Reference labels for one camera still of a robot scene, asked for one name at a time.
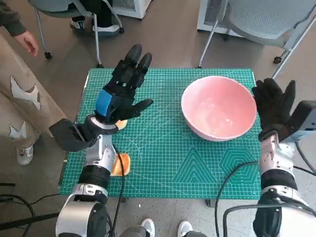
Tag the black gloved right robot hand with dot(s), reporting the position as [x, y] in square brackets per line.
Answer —
[274, 106]

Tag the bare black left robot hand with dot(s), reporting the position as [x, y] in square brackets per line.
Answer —
[121, 98]

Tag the round toy bread bun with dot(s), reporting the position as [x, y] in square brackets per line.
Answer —
[122, 124]

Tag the pink bowl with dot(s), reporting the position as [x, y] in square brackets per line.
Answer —
[217, 108]

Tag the long toy bread loaf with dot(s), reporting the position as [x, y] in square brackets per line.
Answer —
[126, 165]

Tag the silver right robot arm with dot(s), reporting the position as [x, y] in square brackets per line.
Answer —
[274, 160]

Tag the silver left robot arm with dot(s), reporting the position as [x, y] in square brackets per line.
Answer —
[96, 153]

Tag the green cutting mat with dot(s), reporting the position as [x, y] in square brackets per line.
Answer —
[160, 148]

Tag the seated person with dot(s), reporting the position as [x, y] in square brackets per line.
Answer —
[103, 14]

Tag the grey mesh office chair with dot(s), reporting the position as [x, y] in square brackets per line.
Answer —
[266, 19]

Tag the standing person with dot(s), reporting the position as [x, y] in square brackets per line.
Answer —
[19, 74]

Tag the person's hand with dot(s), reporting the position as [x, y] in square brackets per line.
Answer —
[27, 43]

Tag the white vented cabinet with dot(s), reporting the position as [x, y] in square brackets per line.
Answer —
[209, 14]

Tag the white shoe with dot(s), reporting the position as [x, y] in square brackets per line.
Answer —
[148, 227]
[185, 228]

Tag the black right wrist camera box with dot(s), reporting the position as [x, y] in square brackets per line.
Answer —
[303, 118]

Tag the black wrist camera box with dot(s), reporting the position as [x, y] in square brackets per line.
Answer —
[66, 135]
[303, 118]

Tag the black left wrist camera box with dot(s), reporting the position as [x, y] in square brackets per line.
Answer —
[66, 135]

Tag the black table bracket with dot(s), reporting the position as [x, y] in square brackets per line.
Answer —
[211, 203]
[124, 200]

